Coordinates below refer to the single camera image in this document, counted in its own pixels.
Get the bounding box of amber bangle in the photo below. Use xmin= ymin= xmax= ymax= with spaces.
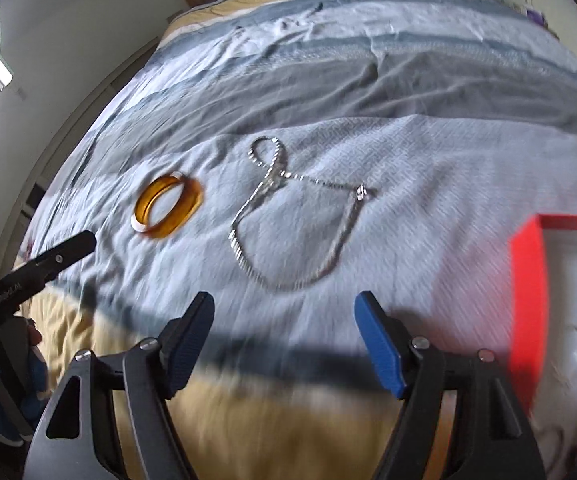
xmin=130 ymin=171 xmax=203 ymax=240

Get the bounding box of silver chain necklace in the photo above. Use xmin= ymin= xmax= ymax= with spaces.
xmin=228 ymin=134 xmax=379 ymax=292

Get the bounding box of red jewelry box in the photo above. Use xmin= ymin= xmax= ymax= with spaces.
xmin=509 ymin=214 xmax=577 ymax=479

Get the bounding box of striped bed duvet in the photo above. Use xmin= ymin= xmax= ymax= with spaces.
xmin=22 ymin=0 xmax=577 ymax=479

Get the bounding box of small beaded bracelet in box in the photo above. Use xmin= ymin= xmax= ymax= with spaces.
xmin=557 ymin=324 xmax=577 ymax=386

